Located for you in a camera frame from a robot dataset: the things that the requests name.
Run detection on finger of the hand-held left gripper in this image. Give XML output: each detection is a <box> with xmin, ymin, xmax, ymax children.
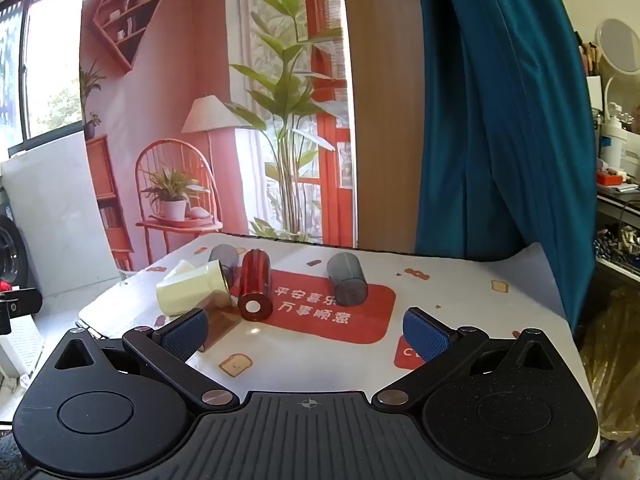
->
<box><xmin>0</xmin><ymin>287</ymin><xmax>43</xmax><ymax>335</ymax></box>

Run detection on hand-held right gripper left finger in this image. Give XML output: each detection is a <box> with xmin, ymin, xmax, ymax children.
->
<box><xmin>52</xmin><ymin>308</ymin><xmax>240</xmax><ymax>412</ymax></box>

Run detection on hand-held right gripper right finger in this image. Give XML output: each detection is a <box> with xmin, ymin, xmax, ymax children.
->
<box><xmin>375</xmin><ymin>306</ymin><xmax>557</xmax><ymax>413</ymax></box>

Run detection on brown translucent cup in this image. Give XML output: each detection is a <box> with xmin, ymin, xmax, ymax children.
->
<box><xmin>197</xmin><ymin>292</ymin><xmax>243</xmax><ymax>353</ymax></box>

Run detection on cream cup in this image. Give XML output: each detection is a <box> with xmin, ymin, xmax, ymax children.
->
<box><xmin>156</xmin><ymin>259</ymin><xmax>232</xmax><ymax>317</ymax></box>

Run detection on small grey translucent cup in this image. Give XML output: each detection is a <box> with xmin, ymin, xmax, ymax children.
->
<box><xmin>209</xmin><ymin>244</ymin><xmax>247</xmax><ymax>286</ymax></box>

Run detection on red cup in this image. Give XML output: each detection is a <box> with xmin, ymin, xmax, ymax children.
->
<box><xmin>237</xmin><ymin>248</ymin><xmax>274</xmax><ymax>322</ymax></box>

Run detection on large grey translucent cup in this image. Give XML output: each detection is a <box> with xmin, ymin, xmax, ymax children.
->
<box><xmin>326</xmin><ymin>253</ymin><xmax>370</xmax><ymax>307</ymax></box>

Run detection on black round wheel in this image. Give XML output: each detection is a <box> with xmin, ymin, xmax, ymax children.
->
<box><xmin>0</xmin><ymin>215</ymin><xmax>29</xmax><ymax>293</ymax></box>

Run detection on white printed tablecloth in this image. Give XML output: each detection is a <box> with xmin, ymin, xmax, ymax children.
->
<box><xmin>77</xmin><ymin>232</ymin><xmax>599</xmax><ymax>456</ymax></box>

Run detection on white marble board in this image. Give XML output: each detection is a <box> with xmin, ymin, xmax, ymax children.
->
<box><xmin>0</xmin><ymin>132</ymin><xmax>125</xmax><ymax>302</ymax></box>

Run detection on yellow plastic bag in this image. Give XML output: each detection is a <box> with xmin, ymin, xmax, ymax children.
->
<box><xmin>579</xmin><ymin>285</ymin><xmax>640</xmax><ymax>442</ymax></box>

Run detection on white cluttered shelf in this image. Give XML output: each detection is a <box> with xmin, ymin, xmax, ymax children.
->
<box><xmin>594</xmin><ymin>182</ymin><xmax>640</xmax><ymax>281</ymax></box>

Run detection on wooden panel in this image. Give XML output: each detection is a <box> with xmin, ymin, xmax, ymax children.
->
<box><xmin>339</xmin><ymin>0</ymin><xmax>427</xmax><ymax>254</ymax></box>

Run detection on blue curtain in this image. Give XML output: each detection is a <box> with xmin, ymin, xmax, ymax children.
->
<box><xmin>414</xmin><ymin>0</ymin><xmax>599</xmax><ymax>332</ymax></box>

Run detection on window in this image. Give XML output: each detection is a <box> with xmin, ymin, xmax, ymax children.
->
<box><xmin>0</xmin><ymin>0</ymin><xmax>118</xmax><ymax>155</ymax></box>

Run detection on white bottle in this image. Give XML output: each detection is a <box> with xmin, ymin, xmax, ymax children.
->
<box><xmin>600</xmin><ymin>115</ymin><xmax>629</xmax><ymax>169</ymax></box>

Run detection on round white mirror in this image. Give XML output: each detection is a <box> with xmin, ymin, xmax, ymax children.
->
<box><xmin>595</xmin><ymin>18</ymin><xmax>640</xmax><ymax>112</ymax></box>

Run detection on wall poster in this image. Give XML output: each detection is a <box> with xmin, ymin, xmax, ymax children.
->
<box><xmin>80</xmin><ymin>0</ymin><xmax>359</xmax><ymax>272</ymax></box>

